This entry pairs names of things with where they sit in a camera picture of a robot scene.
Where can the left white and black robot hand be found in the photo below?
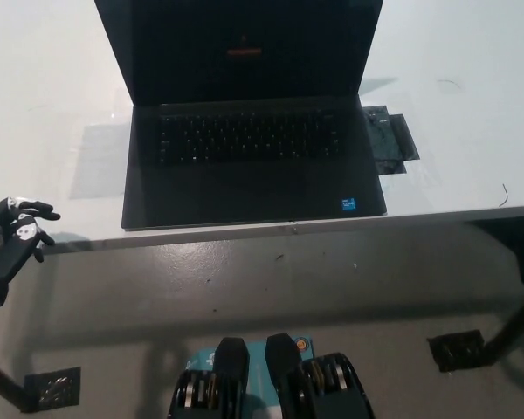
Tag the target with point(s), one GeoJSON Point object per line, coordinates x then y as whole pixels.
{"type": "Point", "coordinates": [19, 244]}

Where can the dark grey laptop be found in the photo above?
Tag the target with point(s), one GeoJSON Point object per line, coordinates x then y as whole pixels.
{"type": "Point", "coordinates": [253, 183]}

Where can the black tape patch on desk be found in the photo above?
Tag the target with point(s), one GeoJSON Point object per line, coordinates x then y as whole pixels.
{"type": "Point", "coordinates": [390, 139]}

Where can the black and teal robot body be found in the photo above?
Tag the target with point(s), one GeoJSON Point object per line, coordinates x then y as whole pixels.
{"type": "Point", "coordinates": [266, 384]}

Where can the thin curved dark thread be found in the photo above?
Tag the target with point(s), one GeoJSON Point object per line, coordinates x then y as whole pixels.
{"type": "Point", "coordinates": [449, 81]}

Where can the black metal table leg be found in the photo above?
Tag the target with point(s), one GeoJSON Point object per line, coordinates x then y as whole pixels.
{"type": "Point", "coordinates": [513, 323]}
{"type": "Point", "coordinates": [11, 386]}

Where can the black tape patch on floor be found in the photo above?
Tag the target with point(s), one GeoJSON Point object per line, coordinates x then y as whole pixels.
{"type": "Point", "coordinates": [456, 349]}
{"type": "Point", "coordinates": [54, 388]}

